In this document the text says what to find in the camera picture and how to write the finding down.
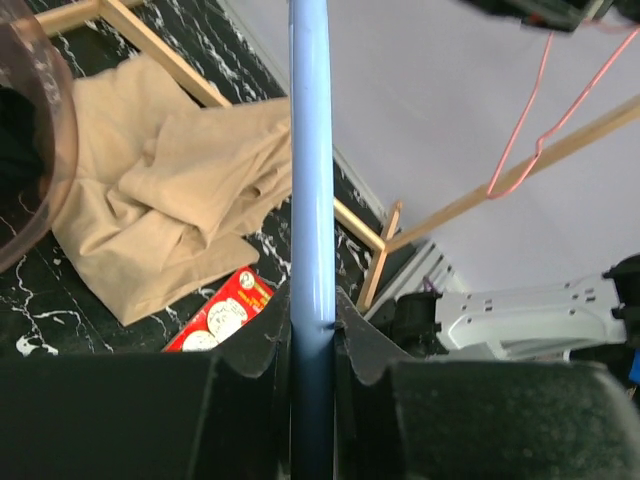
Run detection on beige t shirt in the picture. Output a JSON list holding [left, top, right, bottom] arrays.
[[53, 55, 292, 325]]

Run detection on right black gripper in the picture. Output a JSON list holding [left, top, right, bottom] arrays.
[[464, 0, 639, 33]]

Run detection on blue hanger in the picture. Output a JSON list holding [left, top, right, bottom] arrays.
[[289, 1, 335, 479]]

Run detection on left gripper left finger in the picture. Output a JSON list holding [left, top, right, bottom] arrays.
[[1, 287, 290, 479]]

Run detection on black t shirt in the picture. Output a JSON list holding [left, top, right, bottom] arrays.
[[1, 86, 44, 191]]

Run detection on wooden clothes rack frame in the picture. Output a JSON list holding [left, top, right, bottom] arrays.
[[36, 1, 639, 311]]

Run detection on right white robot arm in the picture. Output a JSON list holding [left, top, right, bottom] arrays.
[[385, 1, 639, 360]]

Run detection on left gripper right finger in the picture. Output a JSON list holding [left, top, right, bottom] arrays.
[[335, 291, 639, 479]]

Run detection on pink wire hanger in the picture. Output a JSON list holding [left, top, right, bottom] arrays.
[[486, 24, 639, 200]]

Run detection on red printed package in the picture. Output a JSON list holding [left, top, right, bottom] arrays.
[[163, 267, 273, 352]]

